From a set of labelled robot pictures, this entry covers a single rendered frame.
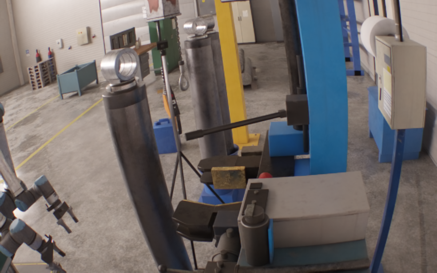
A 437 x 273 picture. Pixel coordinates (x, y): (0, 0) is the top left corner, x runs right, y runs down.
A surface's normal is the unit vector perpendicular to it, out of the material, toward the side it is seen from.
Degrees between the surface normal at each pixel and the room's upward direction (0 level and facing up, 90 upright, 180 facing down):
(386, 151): 90
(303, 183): 0
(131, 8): 90
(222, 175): 90
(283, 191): 0
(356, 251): 0
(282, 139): 90
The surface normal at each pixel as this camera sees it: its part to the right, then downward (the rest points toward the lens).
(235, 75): -0.17, 0.39
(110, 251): -0.12, -0.92
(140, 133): 0.65, 0.22
